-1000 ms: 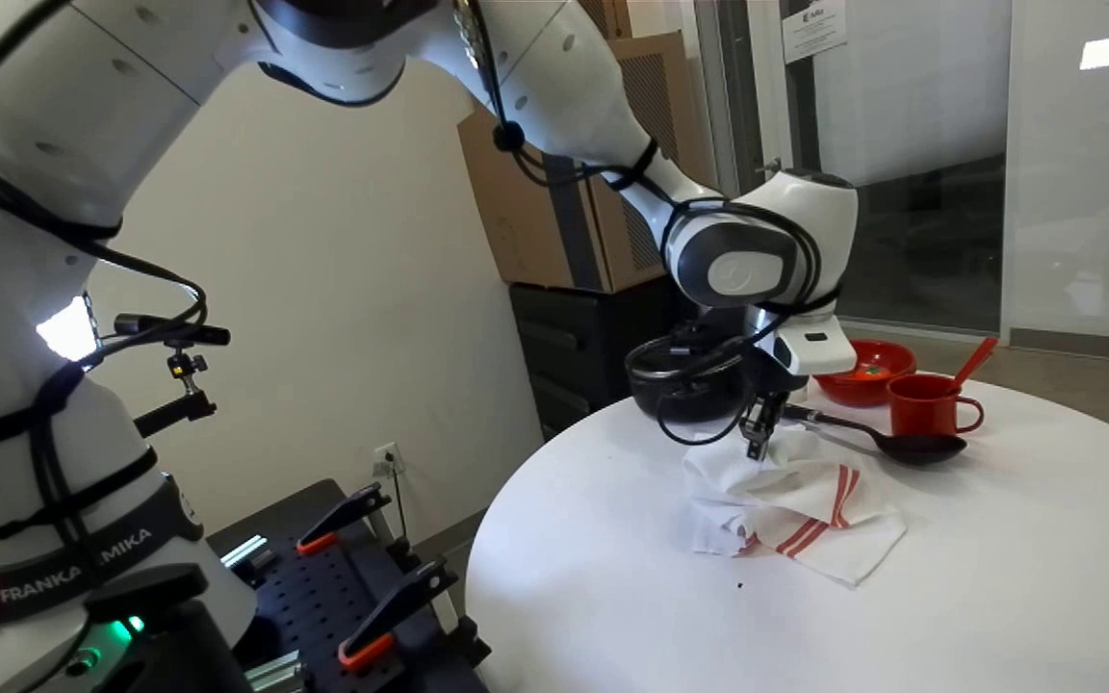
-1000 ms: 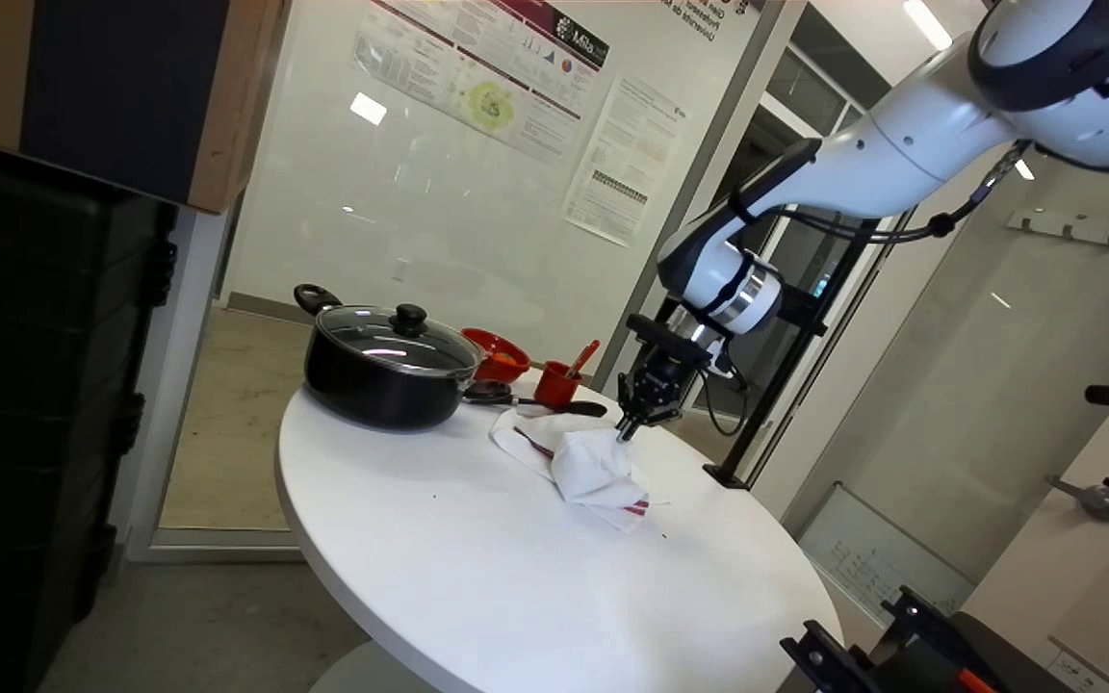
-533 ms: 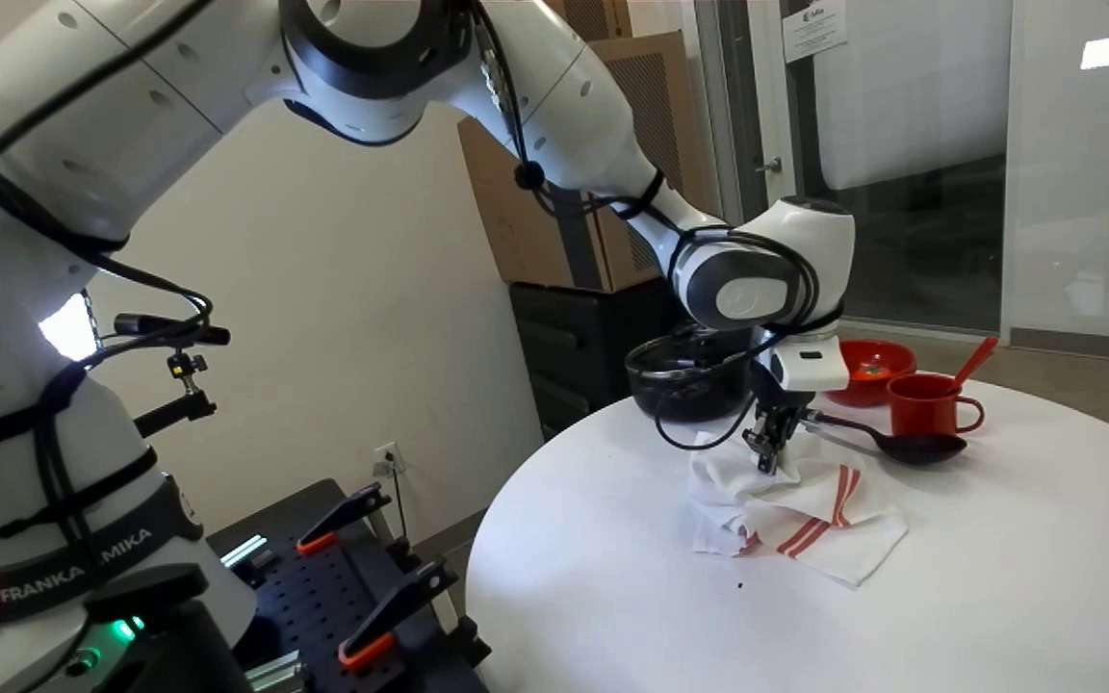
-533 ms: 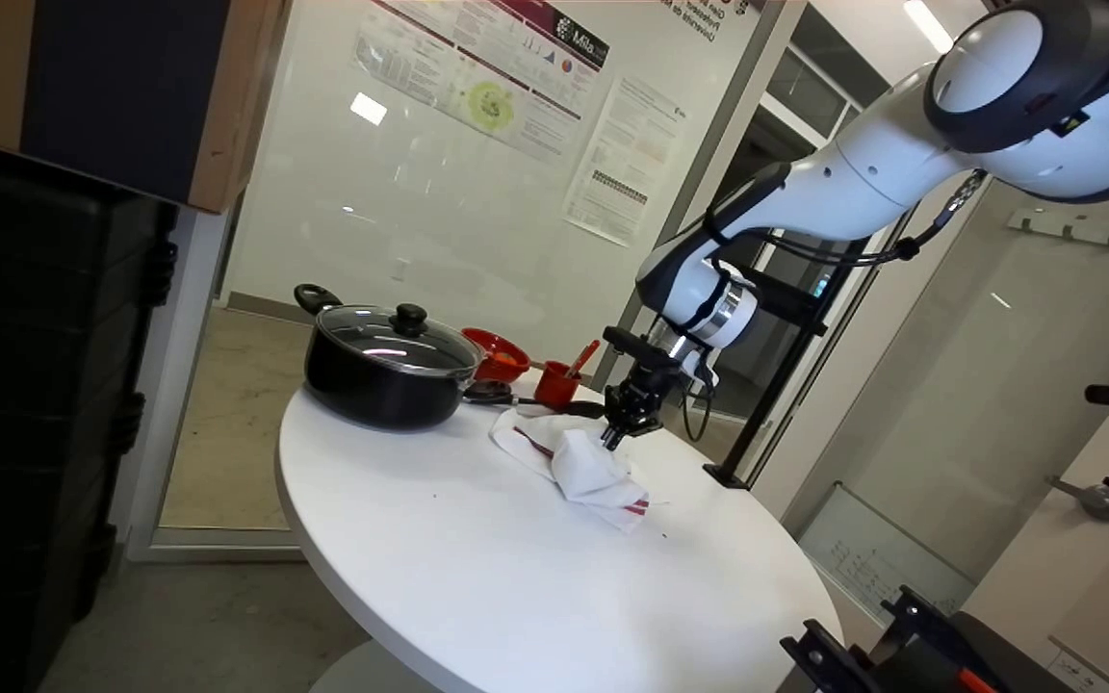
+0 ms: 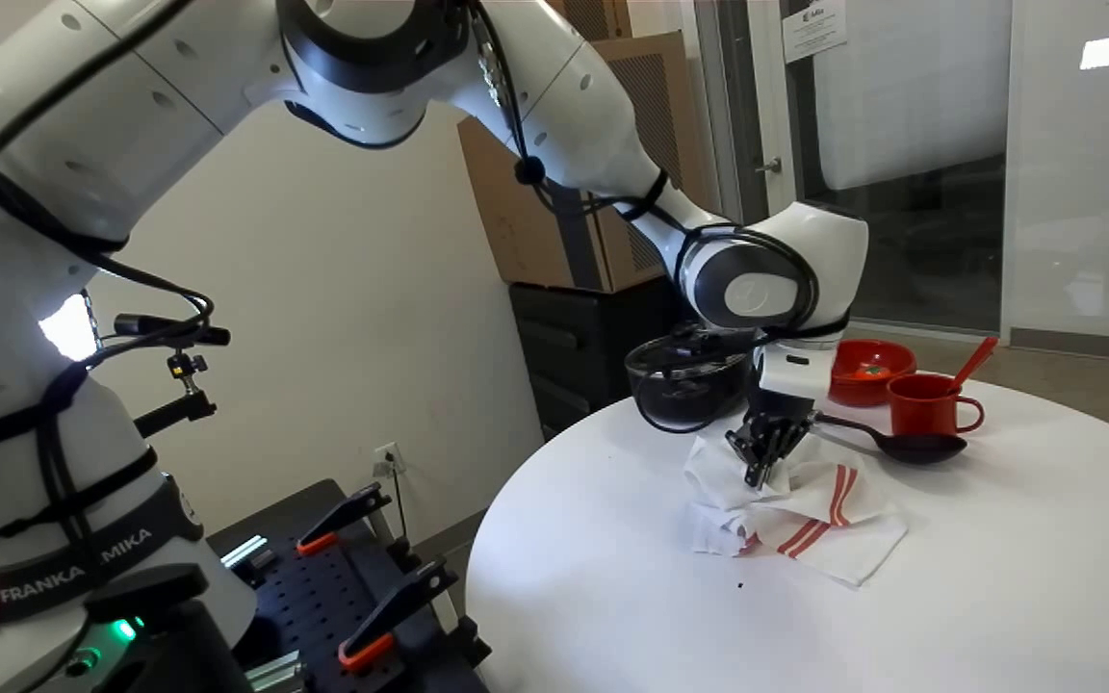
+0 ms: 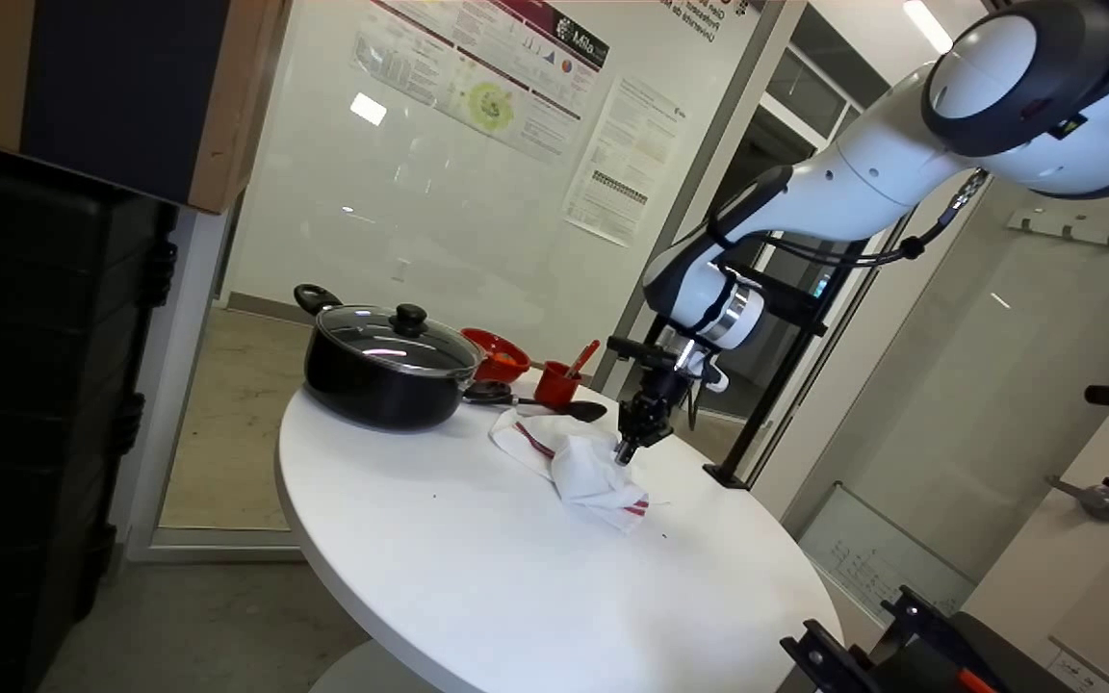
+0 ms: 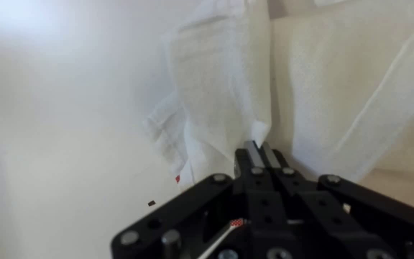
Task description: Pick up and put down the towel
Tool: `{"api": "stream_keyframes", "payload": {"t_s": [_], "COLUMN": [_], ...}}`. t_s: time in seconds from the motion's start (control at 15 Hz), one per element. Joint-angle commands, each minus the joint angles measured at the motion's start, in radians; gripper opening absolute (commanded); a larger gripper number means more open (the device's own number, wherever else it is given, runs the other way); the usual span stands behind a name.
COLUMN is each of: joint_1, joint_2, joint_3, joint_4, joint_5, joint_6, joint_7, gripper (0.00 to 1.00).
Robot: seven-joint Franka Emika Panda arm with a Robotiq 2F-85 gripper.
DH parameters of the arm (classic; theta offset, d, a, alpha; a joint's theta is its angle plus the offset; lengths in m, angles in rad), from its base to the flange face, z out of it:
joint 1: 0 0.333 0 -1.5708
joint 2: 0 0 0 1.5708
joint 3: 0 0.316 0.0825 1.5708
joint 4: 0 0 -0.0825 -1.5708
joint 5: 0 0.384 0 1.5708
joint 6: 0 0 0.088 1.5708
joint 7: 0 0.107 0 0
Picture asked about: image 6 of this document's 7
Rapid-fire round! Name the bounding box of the large wall poster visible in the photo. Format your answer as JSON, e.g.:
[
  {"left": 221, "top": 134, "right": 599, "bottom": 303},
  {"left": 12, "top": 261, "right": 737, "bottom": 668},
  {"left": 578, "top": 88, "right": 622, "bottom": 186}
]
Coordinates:
[{"left": 350, "top": 0, "right": 614, "bottom": 168}]

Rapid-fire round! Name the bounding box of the black metal clamp frame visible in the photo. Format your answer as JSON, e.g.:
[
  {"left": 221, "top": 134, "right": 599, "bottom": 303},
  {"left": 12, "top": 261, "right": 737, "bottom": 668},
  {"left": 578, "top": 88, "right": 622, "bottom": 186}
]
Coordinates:
[{"left": 777, "top": 586, "right": 1008, "bottom": 693}]

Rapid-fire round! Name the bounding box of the red plastic cup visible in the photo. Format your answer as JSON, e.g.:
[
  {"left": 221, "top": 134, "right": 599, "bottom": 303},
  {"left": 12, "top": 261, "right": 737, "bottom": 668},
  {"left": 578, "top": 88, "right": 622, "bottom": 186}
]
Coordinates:
[{"left": 536, "top": 356, "right": 590, "bottom": 410}]

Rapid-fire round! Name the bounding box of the black cooking pot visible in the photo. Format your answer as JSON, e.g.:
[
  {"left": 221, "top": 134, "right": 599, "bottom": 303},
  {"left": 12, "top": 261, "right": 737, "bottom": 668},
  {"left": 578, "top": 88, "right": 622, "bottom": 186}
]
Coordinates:
[{"left": 290, "top": 282, "right": 479, "bottom": 435}]

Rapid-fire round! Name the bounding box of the wall coat hook rail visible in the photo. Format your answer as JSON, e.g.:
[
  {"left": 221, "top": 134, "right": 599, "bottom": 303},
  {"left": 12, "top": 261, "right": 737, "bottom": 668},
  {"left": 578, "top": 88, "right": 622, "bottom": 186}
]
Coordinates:
[{"left": 1008, "top": 208, "right": 1109, "bottom": 261}]

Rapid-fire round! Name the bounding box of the glass pot lid black knob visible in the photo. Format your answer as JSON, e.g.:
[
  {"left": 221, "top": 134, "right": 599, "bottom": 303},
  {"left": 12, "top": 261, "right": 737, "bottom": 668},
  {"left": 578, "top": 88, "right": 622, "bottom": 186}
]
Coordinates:
[{"left": 310, "top": 299, "right": 483, "bottom": 383}]

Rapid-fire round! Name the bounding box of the black tripod stand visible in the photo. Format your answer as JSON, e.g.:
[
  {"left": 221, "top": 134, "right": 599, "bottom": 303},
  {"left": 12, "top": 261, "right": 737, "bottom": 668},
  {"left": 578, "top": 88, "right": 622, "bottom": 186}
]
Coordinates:
[{"left": 705, "top": 228, "right": 910, "bottom": 492}]

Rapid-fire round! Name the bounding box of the black equipment case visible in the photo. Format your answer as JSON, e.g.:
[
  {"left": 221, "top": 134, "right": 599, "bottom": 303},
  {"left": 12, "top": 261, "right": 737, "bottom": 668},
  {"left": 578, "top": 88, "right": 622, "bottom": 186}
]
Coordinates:
[{"left": 0, "top": 131, "right": 180, "bottom": 693}]

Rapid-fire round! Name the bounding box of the red utensil handle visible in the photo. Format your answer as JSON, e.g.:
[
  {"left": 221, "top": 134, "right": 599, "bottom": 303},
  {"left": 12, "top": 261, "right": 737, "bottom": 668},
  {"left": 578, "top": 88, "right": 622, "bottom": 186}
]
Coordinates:
[{"left": 565, "top": 336, "right": 610, "bottom": 382}]

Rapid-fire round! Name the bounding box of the grey round knob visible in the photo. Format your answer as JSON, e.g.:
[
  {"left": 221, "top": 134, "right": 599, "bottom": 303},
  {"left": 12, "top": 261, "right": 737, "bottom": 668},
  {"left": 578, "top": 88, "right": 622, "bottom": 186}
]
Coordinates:
[{"left": 1047, "top": 474, "right": 1109, "bottom": 523}]

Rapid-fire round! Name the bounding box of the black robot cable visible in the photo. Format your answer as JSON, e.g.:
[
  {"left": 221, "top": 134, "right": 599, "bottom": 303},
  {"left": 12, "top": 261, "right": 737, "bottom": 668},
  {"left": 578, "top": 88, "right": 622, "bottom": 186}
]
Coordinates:
[{"left": 705, "top": 165, "right": 990, "bottom": 277}]

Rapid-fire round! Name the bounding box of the white towel with red stripes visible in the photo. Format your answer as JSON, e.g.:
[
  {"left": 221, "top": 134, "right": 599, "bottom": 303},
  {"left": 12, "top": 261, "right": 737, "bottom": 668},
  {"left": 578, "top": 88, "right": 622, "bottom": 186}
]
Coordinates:
[{"left": 489, "top": 405, "right": 659, "bottom": 523}]

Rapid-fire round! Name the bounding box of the ceiling light strip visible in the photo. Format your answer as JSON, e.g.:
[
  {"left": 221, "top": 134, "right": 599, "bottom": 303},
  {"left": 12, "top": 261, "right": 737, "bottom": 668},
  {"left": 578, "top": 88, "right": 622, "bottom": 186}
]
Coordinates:
[{"left": 900, "top": 0, "right": 955, "bottom": 57}]

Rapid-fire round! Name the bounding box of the white paper notice sheet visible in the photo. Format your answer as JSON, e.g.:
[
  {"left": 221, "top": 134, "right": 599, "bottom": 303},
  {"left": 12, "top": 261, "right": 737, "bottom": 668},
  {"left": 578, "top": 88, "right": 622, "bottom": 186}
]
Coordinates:
[{"left": 564, "top": 73, "right": 694, "bottom": 251}]

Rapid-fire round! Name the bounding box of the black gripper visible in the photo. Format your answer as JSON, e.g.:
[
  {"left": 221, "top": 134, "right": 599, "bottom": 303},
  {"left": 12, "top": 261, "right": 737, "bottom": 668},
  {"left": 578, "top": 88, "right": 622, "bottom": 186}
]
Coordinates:
[{"left": 606, "top": 331, "right": 715, "bottom": 471}]

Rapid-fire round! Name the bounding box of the red plastic bowl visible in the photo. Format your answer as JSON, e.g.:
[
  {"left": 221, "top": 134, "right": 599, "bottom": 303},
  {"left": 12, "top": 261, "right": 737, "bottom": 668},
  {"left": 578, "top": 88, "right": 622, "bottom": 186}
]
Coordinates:
[{"left": 459, "top": 323, "right": 536, "bottom": 387}]

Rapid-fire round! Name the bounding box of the black spoon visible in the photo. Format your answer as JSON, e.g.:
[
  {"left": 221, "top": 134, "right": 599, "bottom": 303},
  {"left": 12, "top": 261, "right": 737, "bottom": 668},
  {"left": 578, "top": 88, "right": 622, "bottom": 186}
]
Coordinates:
[{"left": 552, "top": 396, "right": 614, "bottom": 431}]

